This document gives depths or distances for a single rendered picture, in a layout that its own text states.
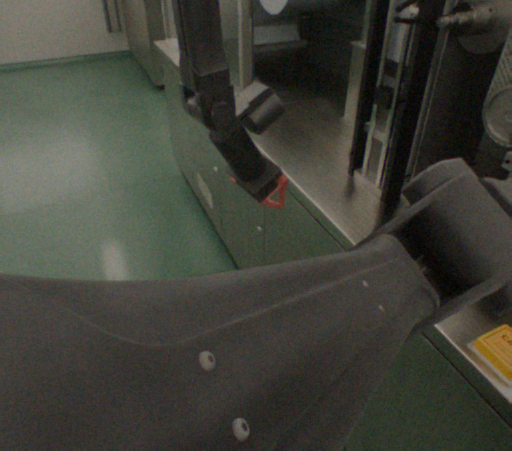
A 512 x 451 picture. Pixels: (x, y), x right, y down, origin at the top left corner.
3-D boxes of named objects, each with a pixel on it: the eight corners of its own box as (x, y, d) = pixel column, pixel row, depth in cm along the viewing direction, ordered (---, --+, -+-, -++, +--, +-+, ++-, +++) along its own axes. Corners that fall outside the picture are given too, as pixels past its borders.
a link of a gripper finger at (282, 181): (279, 183, 81) (260, 153, 74) (302, 200, 76) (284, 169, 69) (254, 206, 80) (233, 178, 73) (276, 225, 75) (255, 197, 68)
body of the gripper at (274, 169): (252, 151, 77) (235, 125, 72) (285, 174, 70) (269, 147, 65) (228, 174, 76) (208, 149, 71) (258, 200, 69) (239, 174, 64)
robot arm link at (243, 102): (180, 96, 62) (206, 114, 57) (233, 49, 64) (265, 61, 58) (216, 146, 71) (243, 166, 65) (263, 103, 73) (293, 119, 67)
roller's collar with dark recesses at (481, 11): (444, 33, 83) (452, -1, 79) (465, 30, 85) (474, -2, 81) (469, 40, 78) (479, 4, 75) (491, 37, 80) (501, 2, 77)
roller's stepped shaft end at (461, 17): (430, 29, 79) (434, 12, 77) (452, 26, 81) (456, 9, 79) (442, 32, 76) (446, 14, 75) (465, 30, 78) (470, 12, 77)
